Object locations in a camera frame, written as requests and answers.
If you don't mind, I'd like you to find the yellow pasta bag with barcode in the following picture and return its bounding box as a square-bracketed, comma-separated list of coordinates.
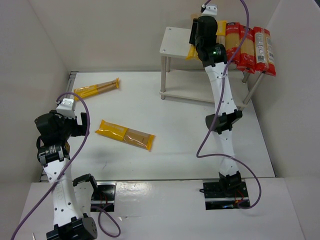
[185, 13, 200, 61]

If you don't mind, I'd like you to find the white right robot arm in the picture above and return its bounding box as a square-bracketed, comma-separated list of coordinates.
[101, 14, 243, 196]

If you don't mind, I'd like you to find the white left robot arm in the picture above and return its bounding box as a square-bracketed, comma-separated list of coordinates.
[34, 110, 98, 240]

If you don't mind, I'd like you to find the yellow pasta bag on shelf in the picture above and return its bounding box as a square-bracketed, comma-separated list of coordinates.
[216, 20, 227, 47]

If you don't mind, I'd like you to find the red pasta bag left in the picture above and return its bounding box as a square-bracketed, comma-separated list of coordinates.
[225, 22, 240, 61]

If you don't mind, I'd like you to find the red pasta bag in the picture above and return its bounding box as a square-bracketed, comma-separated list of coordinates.
[236, 28, 255, 74]
[225, 22, 240, 61]
[253, 26, 276, 77]

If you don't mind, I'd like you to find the yellow pasta bag far left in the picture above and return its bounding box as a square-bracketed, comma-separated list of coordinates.
[73, 78, 120, 99]

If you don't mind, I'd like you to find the white two-tier shelf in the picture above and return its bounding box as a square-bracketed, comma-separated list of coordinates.
[159, 26, 263, 109]

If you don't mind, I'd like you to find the red pasta bag middle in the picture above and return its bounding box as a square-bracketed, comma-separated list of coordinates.
[236, 28, 255, 74]

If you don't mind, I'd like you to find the yellow pasta bag centre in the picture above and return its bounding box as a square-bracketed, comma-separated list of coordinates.
[95, 120, 155, 151]

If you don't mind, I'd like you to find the red pasta bag right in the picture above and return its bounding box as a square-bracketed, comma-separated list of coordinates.
[253, 26, 276, 77]

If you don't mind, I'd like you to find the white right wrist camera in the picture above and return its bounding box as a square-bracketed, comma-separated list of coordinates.
[201, 3, 218, 17]

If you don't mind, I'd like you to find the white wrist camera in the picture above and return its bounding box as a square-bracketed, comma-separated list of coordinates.
[55, 98, 76, 119]
[201, 3, 218, 17]

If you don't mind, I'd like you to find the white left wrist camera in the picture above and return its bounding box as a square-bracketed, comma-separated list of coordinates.
[55, 98, 76, 119]

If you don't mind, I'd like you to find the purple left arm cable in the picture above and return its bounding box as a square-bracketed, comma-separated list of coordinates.
[11, 92, 122, 240]

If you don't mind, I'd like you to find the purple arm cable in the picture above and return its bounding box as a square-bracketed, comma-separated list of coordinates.
[196, 0, 263, 210]
[11, 92, 122, 240]

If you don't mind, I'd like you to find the aluminium table edge rail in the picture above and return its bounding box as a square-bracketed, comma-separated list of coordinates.
[66, 71, 78, 92]

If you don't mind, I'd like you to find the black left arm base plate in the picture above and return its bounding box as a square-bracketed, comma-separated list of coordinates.
[91, 181, 117, 213]

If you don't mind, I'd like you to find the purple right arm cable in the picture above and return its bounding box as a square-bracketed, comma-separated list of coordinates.
[196, 0, 263, 210]

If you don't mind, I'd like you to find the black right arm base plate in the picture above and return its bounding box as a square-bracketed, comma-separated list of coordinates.
[199, 180, 251, 211]

